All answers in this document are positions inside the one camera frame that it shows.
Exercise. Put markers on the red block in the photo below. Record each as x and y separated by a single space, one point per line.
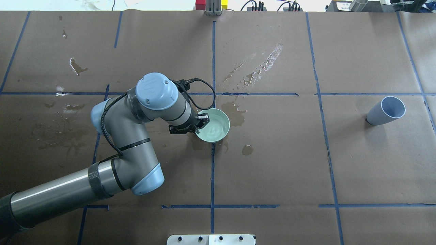
200 5

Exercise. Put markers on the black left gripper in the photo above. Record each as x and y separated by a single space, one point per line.
195 124

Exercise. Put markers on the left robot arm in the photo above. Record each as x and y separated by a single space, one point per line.
134 167

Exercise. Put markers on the light blue cup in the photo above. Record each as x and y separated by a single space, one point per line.
388 109

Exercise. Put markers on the white mounting plate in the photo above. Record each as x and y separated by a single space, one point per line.
212 239

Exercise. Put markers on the silver metal can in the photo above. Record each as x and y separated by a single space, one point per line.
357 5

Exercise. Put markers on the mint green bowl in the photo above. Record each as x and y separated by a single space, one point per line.
217 128

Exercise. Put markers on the yellow block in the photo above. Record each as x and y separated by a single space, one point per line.
224 4

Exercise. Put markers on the aluminium frame post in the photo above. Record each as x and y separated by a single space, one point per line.
213 8

